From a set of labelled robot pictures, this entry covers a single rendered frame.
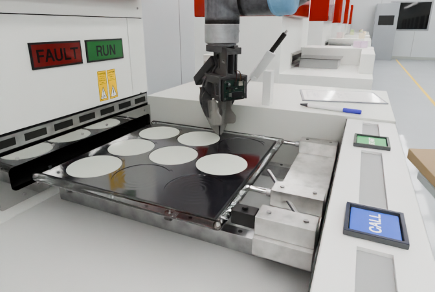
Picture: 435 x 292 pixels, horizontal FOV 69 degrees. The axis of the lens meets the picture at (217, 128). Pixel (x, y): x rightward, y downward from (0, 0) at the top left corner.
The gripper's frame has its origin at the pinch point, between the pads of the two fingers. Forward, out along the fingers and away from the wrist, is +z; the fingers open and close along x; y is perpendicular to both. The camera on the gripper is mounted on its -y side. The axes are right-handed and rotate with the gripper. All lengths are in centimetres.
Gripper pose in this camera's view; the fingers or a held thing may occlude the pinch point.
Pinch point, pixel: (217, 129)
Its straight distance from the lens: 77.5
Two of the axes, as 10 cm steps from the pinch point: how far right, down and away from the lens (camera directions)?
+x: 8.7, -1.5, 4.6
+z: 0.0, 9.5, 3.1
